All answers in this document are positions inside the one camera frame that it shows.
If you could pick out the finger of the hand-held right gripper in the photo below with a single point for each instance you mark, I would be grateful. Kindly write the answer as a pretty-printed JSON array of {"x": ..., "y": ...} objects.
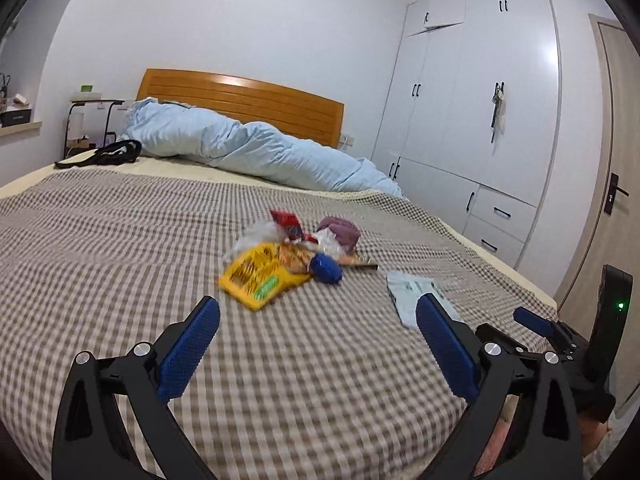
[
  {"x": 505, "y": 340},
  {"x": 535, "y": 320}
]

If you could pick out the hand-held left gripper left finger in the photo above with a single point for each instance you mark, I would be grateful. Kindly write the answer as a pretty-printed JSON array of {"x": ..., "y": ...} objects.
[{"x": 190, "y": 345}]

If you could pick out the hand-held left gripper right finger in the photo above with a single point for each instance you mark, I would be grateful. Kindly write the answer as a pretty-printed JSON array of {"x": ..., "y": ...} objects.
[{"x": 445, "y": 350}]

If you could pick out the white pouch with green print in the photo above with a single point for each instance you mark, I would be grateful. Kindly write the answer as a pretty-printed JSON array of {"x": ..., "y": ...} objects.
[{"x": 410, "y": 295}]

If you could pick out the yellow snack bag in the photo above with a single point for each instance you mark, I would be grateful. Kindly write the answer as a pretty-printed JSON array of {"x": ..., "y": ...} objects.
[{"x": 255, "y": 275}]

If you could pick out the orange snack packet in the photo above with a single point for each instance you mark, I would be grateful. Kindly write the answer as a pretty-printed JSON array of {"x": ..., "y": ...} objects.
[{"x": 357, "y": 262}]

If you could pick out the blue round plastic lid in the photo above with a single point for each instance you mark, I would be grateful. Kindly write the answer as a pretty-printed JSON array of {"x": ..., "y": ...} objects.
[{"x": 325, "y": 267}]

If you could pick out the purple cloth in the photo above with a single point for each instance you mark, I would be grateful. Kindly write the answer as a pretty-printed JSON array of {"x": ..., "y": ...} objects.
[{"x": 347, "y": 232}]

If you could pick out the red wrapper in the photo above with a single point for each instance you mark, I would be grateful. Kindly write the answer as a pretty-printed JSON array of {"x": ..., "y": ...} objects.
[{"x": 287, "y": 222}]

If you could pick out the brown checked blanket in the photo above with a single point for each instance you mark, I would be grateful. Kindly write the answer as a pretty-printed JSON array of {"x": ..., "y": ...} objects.
[{"x": 125, "y": 260}]

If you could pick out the clear plastic wrapper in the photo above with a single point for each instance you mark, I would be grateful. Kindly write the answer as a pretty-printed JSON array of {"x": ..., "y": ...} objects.
[{"x": 327, "y": 242}]

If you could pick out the cream bed sheet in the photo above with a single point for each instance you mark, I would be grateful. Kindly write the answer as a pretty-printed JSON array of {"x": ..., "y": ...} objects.
[{"x": 165, "y": 165}]

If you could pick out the wooden door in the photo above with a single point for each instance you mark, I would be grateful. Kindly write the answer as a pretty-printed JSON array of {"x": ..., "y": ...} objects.
[{"x": 600, "y": 135}]

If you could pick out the light blue duvet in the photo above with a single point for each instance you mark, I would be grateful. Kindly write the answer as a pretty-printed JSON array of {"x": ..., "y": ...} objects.
[{"x": 260, "y": 155}]

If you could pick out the hanging white cloth pouch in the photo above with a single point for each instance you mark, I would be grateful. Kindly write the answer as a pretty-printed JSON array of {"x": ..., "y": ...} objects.
[{"x": 497, "y": 115}]

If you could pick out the white wardrobe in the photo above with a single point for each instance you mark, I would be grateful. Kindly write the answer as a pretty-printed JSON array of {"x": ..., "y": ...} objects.
[{"x": 450, "y": 110}]

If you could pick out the black box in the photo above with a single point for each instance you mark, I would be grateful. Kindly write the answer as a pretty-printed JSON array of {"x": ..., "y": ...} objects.
[{"x": 15, "y": 119}]

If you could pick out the white wall socket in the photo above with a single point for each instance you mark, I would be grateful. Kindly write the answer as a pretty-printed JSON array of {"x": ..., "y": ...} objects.
[{"x": 346, "y": 141}]

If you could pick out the black frame side table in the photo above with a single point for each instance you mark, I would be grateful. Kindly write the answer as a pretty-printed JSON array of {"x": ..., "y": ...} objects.
[{"x": 95, "y": 105}]

